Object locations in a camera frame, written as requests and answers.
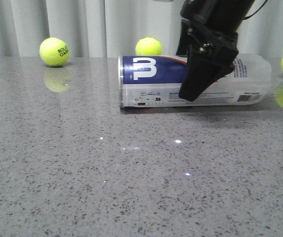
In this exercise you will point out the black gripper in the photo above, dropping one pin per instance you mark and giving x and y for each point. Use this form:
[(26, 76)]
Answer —
[(210, 55)]

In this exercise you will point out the clear blue tennis ball can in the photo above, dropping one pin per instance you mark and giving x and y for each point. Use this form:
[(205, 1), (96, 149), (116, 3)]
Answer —
[(154, 81)]

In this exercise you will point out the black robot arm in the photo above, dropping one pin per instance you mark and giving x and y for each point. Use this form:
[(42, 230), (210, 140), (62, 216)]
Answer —
[(221, 15)]

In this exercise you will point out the middle yellow tennis ball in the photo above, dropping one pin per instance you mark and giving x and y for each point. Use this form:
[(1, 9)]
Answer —
[(148, 46)]

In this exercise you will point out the tennis ball with black lettering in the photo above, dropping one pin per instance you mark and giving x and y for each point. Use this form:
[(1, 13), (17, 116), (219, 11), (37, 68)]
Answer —
[(54, 52)]

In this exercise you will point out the grey curtain backdrop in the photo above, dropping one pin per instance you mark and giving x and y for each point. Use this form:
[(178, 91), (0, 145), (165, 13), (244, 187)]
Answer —
[(108, 28)]

